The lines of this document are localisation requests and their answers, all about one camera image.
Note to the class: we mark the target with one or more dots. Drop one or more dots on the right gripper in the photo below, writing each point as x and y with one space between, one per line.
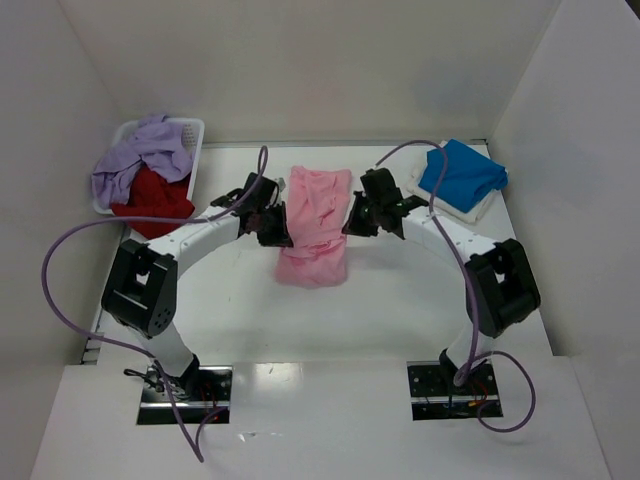
356 222

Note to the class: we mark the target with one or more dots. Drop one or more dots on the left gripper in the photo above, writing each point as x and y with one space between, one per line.
275 232

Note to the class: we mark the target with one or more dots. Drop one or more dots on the pink t shirt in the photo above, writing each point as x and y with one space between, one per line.
315 211

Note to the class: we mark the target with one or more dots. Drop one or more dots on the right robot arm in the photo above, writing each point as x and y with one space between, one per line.
500 288

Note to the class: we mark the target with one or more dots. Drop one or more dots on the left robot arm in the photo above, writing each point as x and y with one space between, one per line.
142 287

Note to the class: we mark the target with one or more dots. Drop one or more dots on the white laundry basket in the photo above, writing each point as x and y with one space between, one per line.
190 135

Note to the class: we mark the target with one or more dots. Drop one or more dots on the red t shirt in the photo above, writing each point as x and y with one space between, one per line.
151 195

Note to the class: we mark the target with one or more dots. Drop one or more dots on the blue folded t shirt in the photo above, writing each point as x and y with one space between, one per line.
469 176

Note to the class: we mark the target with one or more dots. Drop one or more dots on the white folded t shirt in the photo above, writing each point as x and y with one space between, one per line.
470 218

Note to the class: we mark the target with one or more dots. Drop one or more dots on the purple t shirt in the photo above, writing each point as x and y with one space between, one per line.
145 155

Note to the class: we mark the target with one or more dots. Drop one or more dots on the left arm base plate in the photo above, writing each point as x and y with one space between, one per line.
210 399

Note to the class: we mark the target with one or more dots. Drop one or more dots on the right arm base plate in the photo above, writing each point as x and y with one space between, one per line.
434 397

